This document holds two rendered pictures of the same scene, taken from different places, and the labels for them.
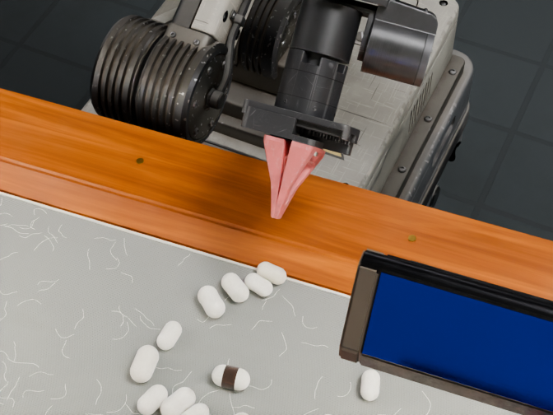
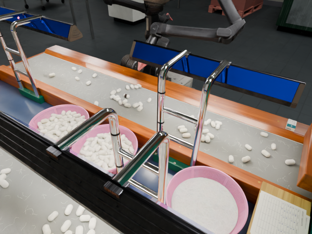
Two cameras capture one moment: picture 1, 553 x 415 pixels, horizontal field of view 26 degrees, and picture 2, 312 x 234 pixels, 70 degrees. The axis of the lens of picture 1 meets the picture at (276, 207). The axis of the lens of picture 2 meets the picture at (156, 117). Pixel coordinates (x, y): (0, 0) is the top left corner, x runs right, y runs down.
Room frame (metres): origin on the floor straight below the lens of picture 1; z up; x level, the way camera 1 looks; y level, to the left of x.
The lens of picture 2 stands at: (-0.40, -0.33, 1.44)
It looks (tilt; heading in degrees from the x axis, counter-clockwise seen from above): 39 degrees down; 12
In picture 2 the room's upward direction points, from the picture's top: 1 degrees clockwise
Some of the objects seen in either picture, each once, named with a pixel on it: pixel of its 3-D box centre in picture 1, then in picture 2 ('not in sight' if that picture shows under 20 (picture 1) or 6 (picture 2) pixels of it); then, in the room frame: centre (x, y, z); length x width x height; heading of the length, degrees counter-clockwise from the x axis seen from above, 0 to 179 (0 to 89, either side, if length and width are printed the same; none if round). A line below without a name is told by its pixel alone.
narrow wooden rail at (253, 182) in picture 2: not in sight; (104, 120); (0.39, 0.10, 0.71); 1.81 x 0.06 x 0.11; 70
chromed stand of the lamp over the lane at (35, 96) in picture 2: not in sight; (32, 57); (0.61, 0.60, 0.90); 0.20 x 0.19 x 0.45; 70
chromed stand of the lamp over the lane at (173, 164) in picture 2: not in sight; (188, 117); (0.28, -0.31, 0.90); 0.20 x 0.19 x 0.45; 70
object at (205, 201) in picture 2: not in sight; (203, 207); (0.03, -0.41, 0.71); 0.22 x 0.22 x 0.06
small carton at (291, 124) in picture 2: not in sight; (291, 125); (0.48, -0.77, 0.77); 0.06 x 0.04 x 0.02; 160
